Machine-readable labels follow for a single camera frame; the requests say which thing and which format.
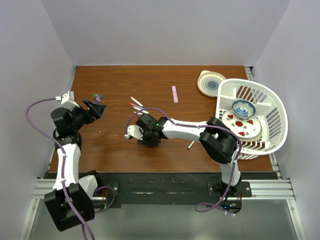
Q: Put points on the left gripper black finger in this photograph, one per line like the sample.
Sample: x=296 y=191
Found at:
x=97 y=110
x=91 y=107

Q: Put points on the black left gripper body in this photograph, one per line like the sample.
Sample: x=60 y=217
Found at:
x=80 y=117

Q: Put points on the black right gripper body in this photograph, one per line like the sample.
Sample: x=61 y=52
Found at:
x=149 y=139

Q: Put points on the pink marker pen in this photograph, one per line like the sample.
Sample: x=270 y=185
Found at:
x=134 y=105

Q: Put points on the teal tip white marker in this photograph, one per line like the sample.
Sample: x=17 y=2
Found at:
x=136 y=102

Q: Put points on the black cap whiteboard marker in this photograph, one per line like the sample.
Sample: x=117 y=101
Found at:
x=190 y=145

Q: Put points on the pink highlighter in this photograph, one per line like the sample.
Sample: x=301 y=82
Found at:
x=174 y=94

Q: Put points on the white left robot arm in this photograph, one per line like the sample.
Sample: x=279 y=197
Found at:
x=69 y=203

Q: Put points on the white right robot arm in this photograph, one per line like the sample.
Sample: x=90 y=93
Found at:
x=215 y=137

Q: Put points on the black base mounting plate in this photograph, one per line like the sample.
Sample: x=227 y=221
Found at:
x=169 y=188

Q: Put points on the cream plate with grey spiral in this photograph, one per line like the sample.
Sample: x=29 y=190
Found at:
x=208 y=83

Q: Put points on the blue floral ceramic bowl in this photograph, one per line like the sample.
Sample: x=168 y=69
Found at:
x=243 y=109

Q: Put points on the white watermelon pattern plate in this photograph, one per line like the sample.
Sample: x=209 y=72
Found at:
x=246 y=129

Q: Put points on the white plastic dish rack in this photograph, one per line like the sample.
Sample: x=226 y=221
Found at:
x=255 y=114

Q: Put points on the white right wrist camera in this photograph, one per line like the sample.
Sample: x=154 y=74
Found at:
x=134 y=131

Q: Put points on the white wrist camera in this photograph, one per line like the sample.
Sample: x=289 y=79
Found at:
x=134 y=131
x=67 y=98

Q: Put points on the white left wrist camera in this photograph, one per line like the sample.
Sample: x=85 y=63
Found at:
x=67 y=98

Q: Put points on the aluminium frame rail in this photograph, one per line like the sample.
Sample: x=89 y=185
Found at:
x=274 y=189

